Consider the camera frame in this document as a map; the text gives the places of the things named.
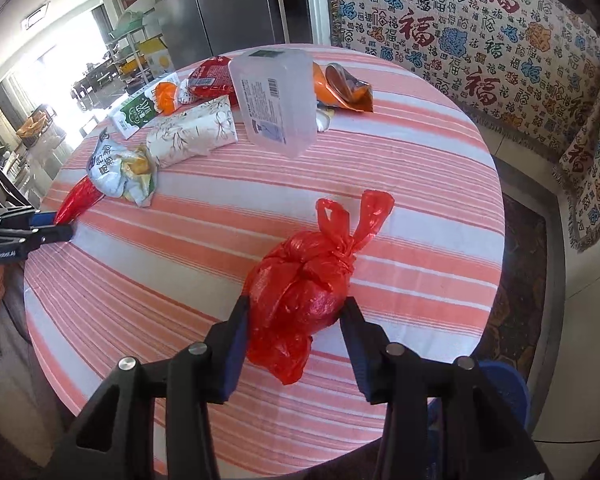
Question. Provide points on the grey refrigerator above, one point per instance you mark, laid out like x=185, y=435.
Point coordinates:
x=230, y=10

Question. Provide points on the orange white snack bag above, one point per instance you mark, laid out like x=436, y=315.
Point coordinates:
x=165, y=97

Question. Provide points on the metal shelf rack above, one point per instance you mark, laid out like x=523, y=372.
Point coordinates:
x=125, y=45

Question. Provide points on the yellow box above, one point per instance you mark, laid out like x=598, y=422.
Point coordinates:
x=157, y=57

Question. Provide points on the green white milk carton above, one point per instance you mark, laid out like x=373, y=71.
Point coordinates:
x=130, y=112

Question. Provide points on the red plastic bag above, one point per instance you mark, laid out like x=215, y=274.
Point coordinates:
x=300, y=300

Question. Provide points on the clear plastic container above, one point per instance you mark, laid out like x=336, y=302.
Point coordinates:
x=275, y=105

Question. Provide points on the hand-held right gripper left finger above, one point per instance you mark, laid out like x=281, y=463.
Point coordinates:
x=235, y=355

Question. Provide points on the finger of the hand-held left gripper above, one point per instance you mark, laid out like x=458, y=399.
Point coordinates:
x=55, y=232
x=42, y=219

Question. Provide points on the red snack packet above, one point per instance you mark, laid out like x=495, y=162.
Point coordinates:
x=210, y=77

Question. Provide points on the silver foil wrapper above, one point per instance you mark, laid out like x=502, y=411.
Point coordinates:
x=325, y=119

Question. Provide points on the white yellow snack bag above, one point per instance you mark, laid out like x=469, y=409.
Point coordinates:
x=110, y=170

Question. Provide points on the red wrapper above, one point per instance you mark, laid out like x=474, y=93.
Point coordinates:
x=80, y=200

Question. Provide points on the striped tablecloth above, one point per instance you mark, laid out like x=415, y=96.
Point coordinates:
x=180, y=260

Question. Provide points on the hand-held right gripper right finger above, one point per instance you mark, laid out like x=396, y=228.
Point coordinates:
x=355, y=350

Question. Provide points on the hexagon patterned floor mat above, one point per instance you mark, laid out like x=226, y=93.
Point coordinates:
x=520, y=285

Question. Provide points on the printed blanket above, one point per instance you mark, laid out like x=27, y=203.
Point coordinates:
x=595, y=160
x=455, y=35

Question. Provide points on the floral tissue pack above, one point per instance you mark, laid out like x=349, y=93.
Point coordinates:
x=190, y=132

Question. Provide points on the blue plastic basket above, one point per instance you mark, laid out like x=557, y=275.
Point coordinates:
x=505, y=390

